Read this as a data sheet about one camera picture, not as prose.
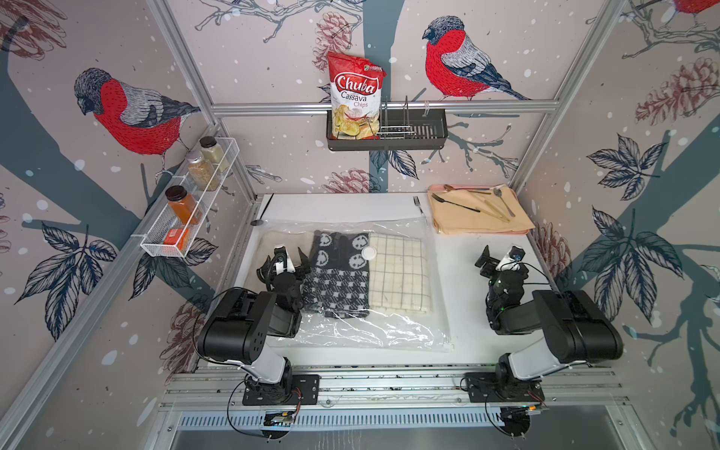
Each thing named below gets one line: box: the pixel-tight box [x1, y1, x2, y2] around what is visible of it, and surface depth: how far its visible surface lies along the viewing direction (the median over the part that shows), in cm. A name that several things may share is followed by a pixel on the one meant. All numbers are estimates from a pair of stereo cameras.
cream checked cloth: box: [368, 232, 434, 313], surface depth 94 cm
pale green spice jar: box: [199, 135, 230, 173], surface depth 82 cm
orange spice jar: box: [165, 184, 203, 226], surface depth 69 cm
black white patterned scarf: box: [301, 230, 371, 319], surface depth 92 cm
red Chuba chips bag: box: [327, 51, 387, 141], surface depth 81 cm
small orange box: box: [163, 225, 191, 252], surface depth 68 cm
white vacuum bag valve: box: [360, 246, 377, 260], surface depth 97 cm
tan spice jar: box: [186, 149, 219, 192], surface depth 77 cm
